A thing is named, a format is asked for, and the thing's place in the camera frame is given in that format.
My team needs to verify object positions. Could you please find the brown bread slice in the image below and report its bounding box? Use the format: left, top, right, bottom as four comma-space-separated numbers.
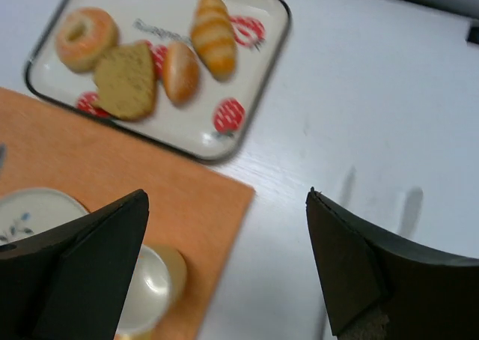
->
93, 42, 157, 121

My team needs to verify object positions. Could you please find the white blue ceramic plate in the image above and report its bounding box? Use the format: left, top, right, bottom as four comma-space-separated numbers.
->
1, 187, 89, 245

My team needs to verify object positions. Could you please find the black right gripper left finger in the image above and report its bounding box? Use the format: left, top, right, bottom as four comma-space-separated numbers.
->
1, 189, 149, 339

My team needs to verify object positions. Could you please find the striped long bread roll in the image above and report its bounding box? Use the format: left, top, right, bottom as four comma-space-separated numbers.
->
190, 0, 237, 82

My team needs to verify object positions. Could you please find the sugared bagel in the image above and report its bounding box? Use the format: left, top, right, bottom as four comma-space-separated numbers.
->
55, 7, 119, 73

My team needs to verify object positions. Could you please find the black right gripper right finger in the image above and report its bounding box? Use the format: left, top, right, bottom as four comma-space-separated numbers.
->
306, 190, 478, 339

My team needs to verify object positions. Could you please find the strawberry print white tray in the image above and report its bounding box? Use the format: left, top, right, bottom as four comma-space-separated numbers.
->
25, 0, 291, 162

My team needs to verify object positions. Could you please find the round golden bun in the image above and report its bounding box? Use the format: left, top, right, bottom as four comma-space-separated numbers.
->
162, 41, 200, 106

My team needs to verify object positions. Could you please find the yellow ceramic mug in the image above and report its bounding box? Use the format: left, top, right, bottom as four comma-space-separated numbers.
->
115, 244, 187, 339

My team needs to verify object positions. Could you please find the orange cloth placemat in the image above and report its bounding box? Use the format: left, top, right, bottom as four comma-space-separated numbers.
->
1, 89, 254, 339

